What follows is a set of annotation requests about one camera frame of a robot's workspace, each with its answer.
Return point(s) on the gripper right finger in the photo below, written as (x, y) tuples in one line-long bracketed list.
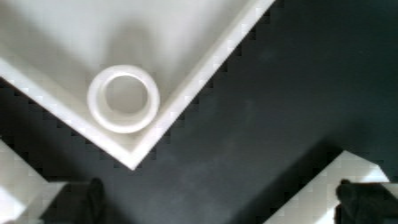
[(368, 204)]

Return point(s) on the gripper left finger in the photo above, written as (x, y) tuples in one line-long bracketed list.
[(77, 207)]

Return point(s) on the white square tabletop tray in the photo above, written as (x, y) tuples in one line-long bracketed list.
[(68, 37)]

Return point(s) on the white U-shaped fence wall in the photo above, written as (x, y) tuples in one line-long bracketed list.
[(29, 192)]

